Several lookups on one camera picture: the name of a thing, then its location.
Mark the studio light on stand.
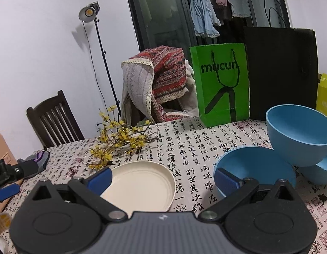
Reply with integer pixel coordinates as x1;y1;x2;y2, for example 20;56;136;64
79;2;121;123

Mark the dark wooden chair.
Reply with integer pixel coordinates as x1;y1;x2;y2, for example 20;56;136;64
26;90;85;149

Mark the cream plate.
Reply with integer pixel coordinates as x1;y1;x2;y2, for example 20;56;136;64
100;161;177;213

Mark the blue bowl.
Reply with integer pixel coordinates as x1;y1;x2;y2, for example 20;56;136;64
266;105;327;168
297;153;327;185
213;146;297;199

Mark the white quilted blanket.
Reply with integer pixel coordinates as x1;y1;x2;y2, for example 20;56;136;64
121;58;155;126

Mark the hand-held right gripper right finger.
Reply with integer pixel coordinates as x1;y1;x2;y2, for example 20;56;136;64
198;168;298;223

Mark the black paper bag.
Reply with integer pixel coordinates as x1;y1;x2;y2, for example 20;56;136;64
243;0;319;122

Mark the black framed glass door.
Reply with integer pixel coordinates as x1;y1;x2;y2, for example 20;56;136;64
123;0;292;56

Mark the hanging white garment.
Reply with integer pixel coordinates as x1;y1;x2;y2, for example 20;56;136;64
227;0;252;18

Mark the calligraphy printed tablecloth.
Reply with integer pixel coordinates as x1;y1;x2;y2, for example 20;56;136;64
0;116;327;254

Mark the yellow-green snack box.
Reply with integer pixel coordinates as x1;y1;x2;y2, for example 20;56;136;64
315;73;327;117

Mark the green paper bag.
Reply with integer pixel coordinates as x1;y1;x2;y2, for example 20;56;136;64
189;42;250;128

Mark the purple grey cloth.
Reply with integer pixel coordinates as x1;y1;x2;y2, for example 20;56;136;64
17;150;51;178

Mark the yellow flower branch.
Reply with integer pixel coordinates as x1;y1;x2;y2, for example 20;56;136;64
88;105;159;170

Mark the hanging light blue shirt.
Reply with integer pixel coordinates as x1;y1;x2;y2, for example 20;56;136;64
189;0;221;38

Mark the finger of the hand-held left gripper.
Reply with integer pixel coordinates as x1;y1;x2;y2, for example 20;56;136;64
0;184;21;202
6;161;39;179

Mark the red patterned blanket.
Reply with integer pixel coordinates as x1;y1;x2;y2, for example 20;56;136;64
130;46;194;123

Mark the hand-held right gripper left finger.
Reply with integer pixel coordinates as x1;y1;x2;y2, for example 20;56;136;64
28;167;128;224

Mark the beige hard suitcase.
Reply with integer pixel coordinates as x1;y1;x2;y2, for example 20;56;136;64
0;132;19;188

